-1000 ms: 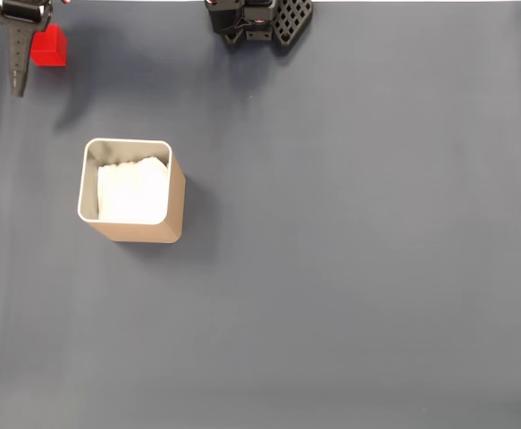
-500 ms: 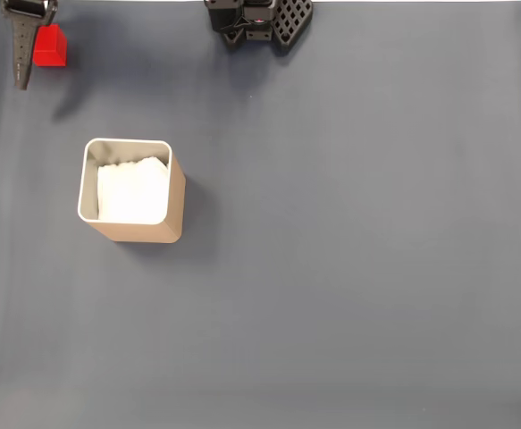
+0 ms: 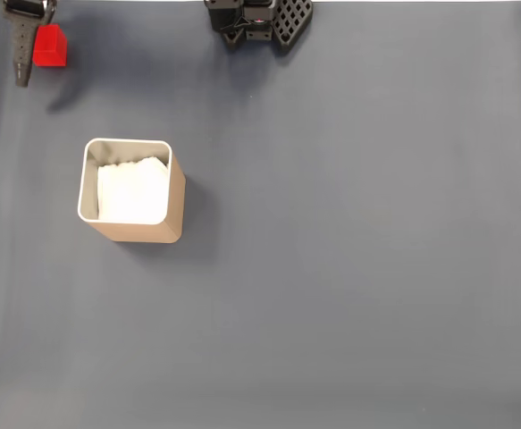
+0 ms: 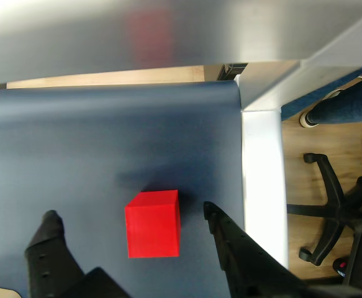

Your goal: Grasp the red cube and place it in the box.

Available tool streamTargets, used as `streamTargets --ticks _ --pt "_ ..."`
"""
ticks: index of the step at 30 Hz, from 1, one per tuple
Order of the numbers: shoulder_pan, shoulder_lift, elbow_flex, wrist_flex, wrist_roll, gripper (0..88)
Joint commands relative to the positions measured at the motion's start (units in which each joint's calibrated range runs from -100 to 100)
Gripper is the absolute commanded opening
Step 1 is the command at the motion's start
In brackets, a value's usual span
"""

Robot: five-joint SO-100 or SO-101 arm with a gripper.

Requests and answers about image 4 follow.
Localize black office chair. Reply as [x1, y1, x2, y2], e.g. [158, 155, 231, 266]
[287, 152, 362, 286]

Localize person's leg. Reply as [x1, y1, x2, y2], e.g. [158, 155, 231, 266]
[310, 73, 362, 125]

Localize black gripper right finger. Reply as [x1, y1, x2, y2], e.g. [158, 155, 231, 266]
[202, 201, 312, 298]

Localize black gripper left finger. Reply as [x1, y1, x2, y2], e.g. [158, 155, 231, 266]
[24, 210, 132, 298]

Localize white table frame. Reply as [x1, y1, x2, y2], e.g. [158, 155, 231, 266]
[233, 0, 362, 271]

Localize grey reflective panel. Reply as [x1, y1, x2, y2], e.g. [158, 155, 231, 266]
[0, 0, 362, 88]

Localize red cube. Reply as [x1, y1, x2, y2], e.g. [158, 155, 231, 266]
[124, 189, 181, 259]

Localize blue-grey table mat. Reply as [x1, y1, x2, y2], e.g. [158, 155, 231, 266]
[0, 81, 243, 298]

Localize person's shoe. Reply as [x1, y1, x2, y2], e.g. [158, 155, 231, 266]
[299, 89, 346, 129]

